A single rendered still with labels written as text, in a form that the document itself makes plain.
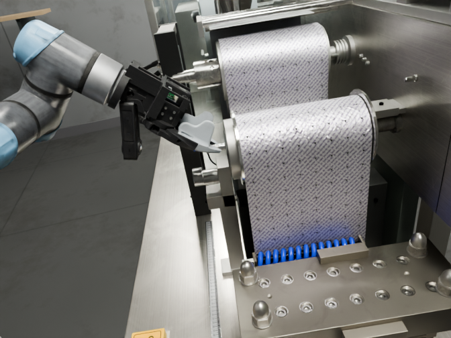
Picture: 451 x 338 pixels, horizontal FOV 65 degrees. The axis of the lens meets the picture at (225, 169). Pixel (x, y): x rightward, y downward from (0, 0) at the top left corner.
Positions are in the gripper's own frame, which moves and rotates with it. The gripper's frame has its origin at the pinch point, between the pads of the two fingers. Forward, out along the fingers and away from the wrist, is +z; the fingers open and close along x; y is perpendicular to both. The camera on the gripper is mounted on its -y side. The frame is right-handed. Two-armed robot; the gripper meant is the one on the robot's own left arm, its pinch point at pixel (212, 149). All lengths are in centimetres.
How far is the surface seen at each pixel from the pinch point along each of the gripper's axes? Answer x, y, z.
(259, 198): -4.8, -2.6, 11.8
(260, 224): -4.8, -7.7, 15.6
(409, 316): -24.6, -0.5, 36.3
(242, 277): -12.5, -15.5, 15.2
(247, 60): 19.7, 15.0, 1.5
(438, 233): 8, 5, 68
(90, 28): 359, -84, -81
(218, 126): 95, -26, 25
